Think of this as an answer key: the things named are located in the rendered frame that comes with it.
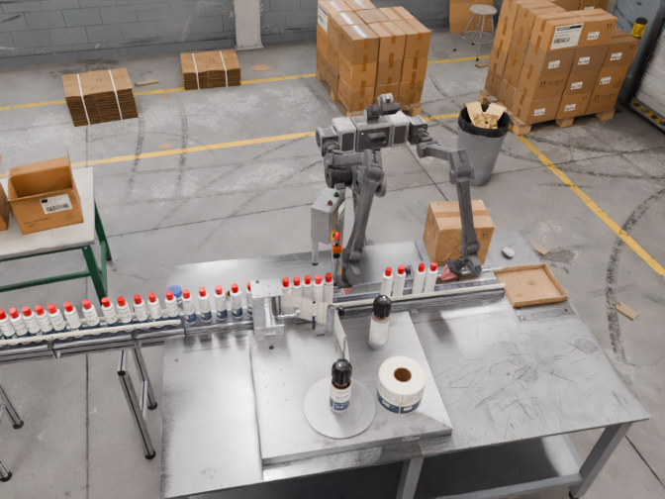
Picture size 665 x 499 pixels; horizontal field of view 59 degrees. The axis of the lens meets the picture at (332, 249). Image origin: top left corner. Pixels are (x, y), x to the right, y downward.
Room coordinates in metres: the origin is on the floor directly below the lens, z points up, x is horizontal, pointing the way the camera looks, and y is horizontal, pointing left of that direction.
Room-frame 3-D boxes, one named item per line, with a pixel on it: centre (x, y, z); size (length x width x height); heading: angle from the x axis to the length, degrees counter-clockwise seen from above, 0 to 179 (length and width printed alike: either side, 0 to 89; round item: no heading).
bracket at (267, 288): (1.87, 0.29, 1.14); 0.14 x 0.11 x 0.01; 102
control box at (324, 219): (2.12, 0.03, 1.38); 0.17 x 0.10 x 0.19; 158
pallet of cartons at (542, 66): (5.91, -2.26, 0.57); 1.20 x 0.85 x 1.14; 111
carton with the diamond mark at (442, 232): (2.52, -0.69, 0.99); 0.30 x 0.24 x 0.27; 98
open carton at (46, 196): (2.78, 1.72, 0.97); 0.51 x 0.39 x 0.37; 24
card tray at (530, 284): (2.27, -1.07, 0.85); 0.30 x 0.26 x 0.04; 102
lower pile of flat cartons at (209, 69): (6.37, 1.49, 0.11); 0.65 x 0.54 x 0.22; 106
